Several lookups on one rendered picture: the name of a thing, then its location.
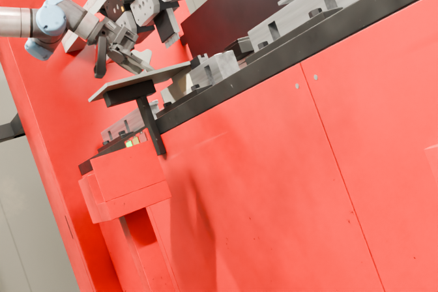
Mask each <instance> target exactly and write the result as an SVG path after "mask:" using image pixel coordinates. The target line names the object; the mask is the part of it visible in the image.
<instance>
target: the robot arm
mask: <svg viewBox="0 0 438 292"><path fill-rule="evenodd" d="M99 20H100V19H99V18H97V17H96V16H95V15H93V14H91V13H90V12H88V11H87V10H85V9H84V8H83V7H81V6H79V5H78V4H77V3H75V2H73V1H72V0H46V1H45V3H44V4H43V6H42V7H41V8H40V9H37V8H13V7H0V37H16V38H28V41H27V42H26V44H25V49H26V50H27V52H28V53H29V54H31V55H32V56H33V57H35V58H37V59H39V60H41V61H47V60H48V59H49V58H50V57H51V55H52V54H54V51H55V50H56V48H57V47H58V45H59V44H60V42H61V41H62V39H63V38H64V36H65V35H66V33H67V32H68V30H70V31H72V32H73V33H75V34H76V35H78V36H79V37H81V38H82V39H84V40H88V42H89V43H92V42H93V40H94V39H96V51H95V67H94V69H93V70H94V73H95V78H98V79H102V78H103V77H104V76H105V74H106V71H107V69H106V54H107V56H108V57H109V58H110V59H111V60H113V61H115V62H116V63H117V64H118V65H119V66H120V67H122V68H123V69H125V70H127V71H129V72H130V73H133V74H135V75H138V74H140V73H142V70H146V71H147V72H150V71H153V70H155V69H154V68H153V67H152V66H151V65H150V62H151V57H152V54H153V53H152V51H151V50H148V49H147V50H145V51H143V52H139V51H137V50H132V51H130V50H131V49H132V48H133V47H134V45H135V44H136V41H137V39H138V37H139V36H138V35H137V34H135V33H134V32H132V31H131V30H129V29H128V28H126V27H125V26H124V27H121V26H119V25H117V24H116V23H115V22H113V21H111V20H110V19H109V18H107V17H106V16H105V17H104V19H103V20H102V21H99ZM131 33H132V34H131ZM133 34H134V35H133Z"/></svg>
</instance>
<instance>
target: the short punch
mask: <svg viewBox="0 0 438 292"><path fill-rule="evenodd" d="M154 24H155V25H156V29H157V31H158V34H159V37H160V40H161V42H162V43H165V45H166V49H168V48H169V47H170V46H171V45H172V44H174V43H175V42H176V41H178V39H180V36H179V34H178V32H179V31H180V29H179V26H178V23H177V20H176V18H175V15H174V13H173V9H172V8H167V9H165V11H163V13H161V15H159V17H157V19H155V21H154Z"/></svg>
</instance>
